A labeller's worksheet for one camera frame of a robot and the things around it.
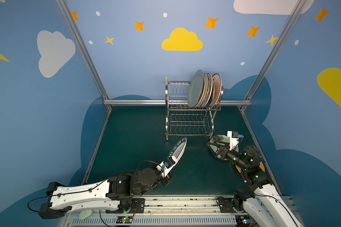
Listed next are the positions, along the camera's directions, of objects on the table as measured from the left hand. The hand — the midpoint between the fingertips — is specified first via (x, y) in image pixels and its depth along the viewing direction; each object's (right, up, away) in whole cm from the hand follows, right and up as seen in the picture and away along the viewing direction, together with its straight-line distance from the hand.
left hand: (178, 163), depth 62 cm
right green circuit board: (+34, -32, +9) cm, 48 cm away
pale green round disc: (-47, -28, +8) cm, 55 cm away
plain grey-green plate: (+12, +38, +22) cm, 46 cm away
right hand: (+19, +8, +10) cm, 23 cm away
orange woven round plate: (+54, -10, +26) cm, 61 cm away
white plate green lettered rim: (+1, +3, +15) cm, 16 cm away
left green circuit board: (-27, -32, +9) cm, 43 cm away
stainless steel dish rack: (+5, +20, +46) cm, 50 cm away
